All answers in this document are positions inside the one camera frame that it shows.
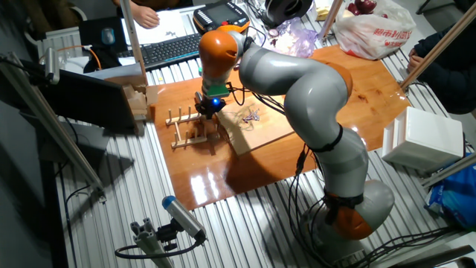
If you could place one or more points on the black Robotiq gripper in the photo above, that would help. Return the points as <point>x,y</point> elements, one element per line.
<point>210,104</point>

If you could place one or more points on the dark jacket sleeved forearm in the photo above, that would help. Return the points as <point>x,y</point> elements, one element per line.
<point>453,78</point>

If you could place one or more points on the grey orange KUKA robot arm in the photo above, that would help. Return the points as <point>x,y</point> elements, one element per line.
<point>316,97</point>

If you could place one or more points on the person's forearm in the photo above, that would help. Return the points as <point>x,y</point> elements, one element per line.
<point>124,3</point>

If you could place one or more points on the person's bare hand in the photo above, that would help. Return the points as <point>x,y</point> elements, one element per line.
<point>147,18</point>
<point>414,61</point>

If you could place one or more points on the wooden peg dish rack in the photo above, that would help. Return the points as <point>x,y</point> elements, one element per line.
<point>186,119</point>

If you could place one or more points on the red onion wedge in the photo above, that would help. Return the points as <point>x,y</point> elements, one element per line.
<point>251,116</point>

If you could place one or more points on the wooden cutting board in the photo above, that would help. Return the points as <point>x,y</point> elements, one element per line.
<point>267,134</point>

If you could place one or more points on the black computer keyboard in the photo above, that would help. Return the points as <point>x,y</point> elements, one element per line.
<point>167,50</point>

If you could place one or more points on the white paper sheet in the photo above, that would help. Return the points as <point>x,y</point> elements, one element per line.
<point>167,31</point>

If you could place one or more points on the orange black teach pendant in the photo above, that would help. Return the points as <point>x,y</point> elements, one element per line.
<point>219,16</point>

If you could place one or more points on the black flat monitor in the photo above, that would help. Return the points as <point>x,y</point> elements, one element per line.
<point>93,100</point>

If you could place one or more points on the clear plastic bag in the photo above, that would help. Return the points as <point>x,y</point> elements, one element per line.
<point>297,39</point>

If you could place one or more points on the grey computer mouse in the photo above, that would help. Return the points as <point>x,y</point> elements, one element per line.
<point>108,36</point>

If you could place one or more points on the black filament spool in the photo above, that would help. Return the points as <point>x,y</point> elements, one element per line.
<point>286,9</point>

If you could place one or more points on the black mouse mat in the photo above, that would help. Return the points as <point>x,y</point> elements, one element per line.
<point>89,33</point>

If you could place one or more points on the yellow white small box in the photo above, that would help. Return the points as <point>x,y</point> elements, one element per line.
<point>323,14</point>

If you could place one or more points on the whole red onion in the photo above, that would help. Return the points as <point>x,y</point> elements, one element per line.
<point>367,5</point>
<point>352,9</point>

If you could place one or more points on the white shopping bag red print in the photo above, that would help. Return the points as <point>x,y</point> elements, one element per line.
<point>375,33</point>

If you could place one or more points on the white plastic drawer box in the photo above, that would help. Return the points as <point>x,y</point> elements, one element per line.
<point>427,137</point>

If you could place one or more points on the blue plastic bag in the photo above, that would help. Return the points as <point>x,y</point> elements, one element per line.
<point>457,197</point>

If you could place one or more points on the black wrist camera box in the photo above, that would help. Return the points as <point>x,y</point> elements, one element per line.
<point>222,104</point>

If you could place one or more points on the green gripper mount plate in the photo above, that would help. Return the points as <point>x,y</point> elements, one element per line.
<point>218,91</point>

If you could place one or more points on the aluminium frame post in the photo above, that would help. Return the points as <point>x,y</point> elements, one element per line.
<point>442,44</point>
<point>331,18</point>
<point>132,41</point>
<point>450,169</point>

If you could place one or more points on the silver camera with blue end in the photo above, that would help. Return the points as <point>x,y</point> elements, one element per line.
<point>184,216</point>

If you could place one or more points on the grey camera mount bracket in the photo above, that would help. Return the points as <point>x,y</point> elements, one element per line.
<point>148,242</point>

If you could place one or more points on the long aluminium frame profile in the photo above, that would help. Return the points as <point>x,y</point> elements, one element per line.
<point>56,126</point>

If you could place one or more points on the silver stick camera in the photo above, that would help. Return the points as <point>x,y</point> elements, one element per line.
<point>52,65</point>

